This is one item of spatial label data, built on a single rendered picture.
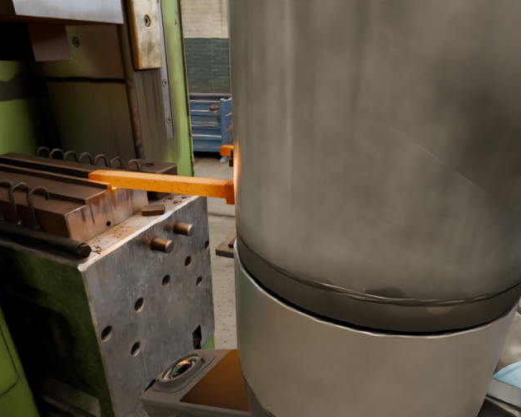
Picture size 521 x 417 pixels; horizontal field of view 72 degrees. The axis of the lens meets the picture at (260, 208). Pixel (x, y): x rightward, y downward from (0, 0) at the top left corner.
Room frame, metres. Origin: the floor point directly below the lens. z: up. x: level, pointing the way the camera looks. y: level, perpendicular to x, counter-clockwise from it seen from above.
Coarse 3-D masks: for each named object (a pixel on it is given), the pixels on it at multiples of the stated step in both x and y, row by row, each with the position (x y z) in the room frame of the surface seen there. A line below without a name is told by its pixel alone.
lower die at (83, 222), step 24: (0, 168) 0.75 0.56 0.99; (24, 168) 0.73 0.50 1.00; (72, 168) 0.73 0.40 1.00; (96, 168) 0.75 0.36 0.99; (0, 192) 0.64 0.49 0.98; (24, 192) 0.64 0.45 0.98; (48, 192) 0.62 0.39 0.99; (72, 192) 0.61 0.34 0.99; (96, 192) 0.61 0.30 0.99; (120, 192) 0.65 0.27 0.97; (144, 192) 0.71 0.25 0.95; (24, 216) 0.58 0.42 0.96; (48, 216) 0.55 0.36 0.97; (72, 216) 0.55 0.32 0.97; (96, 216) 0.59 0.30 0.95; (120, 216) 0.65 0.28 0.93
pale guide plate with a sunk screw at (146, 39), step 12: (132, 0) 0.93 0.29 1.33; (144, 0) 0.96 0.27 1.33; (132, 12) 0.93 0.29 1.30; (144, 12) 0.96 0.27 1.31; (156, 12) 1.00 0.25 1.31; (132, 24) 0.93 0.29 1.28; (144, 24) 0.95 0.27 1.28; (156, 24) 1.00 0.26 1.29; (132, 36) 0.93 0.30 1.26; (144, 36) 0.95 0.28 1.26; (156, 36) 0.99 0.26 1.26; (132, 48) 0.93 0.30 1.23; (144, 48) 0.95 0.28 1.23; (156, 48) 0.99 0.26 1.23; (144, 60) 0.94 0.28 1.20; (156, 60) 0.98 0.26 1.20
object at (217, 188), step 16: (96, 176) 0.65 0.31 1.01; (112, 176) 0.64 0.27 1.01; (128, 176) 0.63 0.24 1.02; (144, 176) 0.62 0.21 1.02; (160, 176) 0.61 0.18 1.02; (176, 176) 0.61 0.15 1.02; (176, 192) 0.58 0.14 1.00; (192, 192) 0.57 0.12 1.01; (208, 192) 0.55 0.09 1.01; (224, 192) 0.54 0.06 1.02
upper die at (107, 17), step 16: (0, 0) 0.55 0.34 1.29; (16, 0) 0.54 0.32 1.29; (32, 0) 0.57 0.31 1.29; (48, 0) 0.59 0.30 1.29; (64, 0) 0.61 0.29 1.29; (80, 0) 0.64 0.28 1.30; (96, 0) 0.67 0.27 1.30; (112, 0) 0.70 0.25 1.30; (0, 16) 0.55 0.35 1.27; (16, 16) 0.55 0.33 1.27; (32, 16) 0.56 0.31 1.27; (48, 16) 0.58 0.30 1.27; (64, 16) 0.61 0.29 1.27; (80, 16) 0.64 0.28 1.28; (96, 16) 0.67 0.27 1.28; (112, 16) 0.70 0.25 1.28
